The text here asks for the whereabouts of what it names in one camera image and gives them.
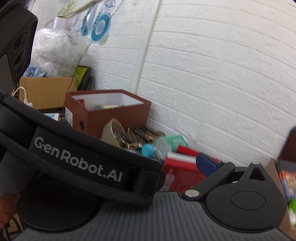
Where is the large red box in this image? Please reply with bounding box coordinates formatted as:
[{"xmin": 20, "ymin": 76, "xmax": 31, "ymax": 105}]
[{"xmin": 160, "ymin": 145, "xmax": 205, "ymax": 193}]

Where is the person's left hand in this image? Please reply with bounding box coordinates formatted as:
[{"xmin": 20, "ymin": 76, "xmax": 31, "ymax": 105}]
[{"xmin": 0, "ymin": 194, "xmax": 18, "ymax": 229}]

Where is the plastic bottle blue cap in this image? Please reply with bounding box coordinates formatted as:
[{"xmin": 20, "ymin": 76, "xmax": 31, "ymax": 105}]
[{"xmin": 141, "ymin": 135, "xmax": 189, "ymax": 161}]

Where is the white power strip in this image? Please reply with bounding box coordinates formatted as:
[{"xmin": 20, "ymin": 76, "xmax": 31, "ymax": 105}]
[{"xmin": 44, "ymin": 113, "xmax": 60, "ymax": 121}]

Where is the brown open box right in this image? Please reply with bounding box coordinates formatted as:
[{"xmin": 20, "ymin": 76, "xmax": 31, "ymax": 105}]
[{"xmin": 265, "ymin": 126, "xmax": 295, "ymax": 240}]

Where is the clear plastic funnel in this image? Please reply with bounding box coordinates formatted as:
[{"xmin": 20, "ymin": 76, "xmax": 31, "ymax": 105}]
[{"xmin": 101, "ymin": 118, "xmax": 125, "ymax": 147}]

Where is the brown shoe box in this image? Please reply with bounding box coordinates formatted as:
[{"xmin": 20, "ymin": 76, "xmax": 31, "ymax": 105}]
[{"xmin": 65, "ymin": 89, "xmax": 152, "ymax": 138}]

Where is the colourful card box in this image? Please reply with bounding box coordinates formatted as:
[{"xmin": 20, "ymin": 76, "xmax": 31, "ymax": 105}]
[{"xmin": 279, "ymin": 170, "xmax": 296, "ymax": 200}]

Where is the cardboard box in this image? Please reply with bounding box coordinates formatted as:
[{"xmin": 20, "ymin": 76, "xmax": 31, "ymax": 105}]
[{"xmin": 18, "ymin": 77, "xmax": 76, "ymax": 110}]

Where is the green black bag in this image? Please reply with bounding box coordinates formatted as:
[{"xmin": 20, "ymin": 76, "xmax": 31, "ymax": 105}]
[{"xmin": 74, "ymin": 65, "xmax": 93, "ymax": 91}]

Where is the blue cloth in box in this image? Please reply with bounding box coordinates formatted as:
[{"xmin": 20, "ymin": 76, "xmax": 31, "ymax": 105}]
[{"xmin": 23, "ymin": 64, "xmax": 49, "ymax": 78}]

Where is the clear plastic bag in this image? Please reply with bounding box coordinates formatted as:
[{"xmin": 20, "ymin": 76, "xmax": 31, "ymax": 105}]
[{"xmin": 31, "ymin": 28, "xmax": 91, "ymax": 77}]

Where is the blue paper fan decoration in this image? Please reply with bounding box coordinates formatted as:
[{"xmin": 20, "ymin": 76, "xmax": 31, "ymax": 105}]
[{"xmin": 70, "ymin": 1, "xmax": 116, "ymax": 45}]

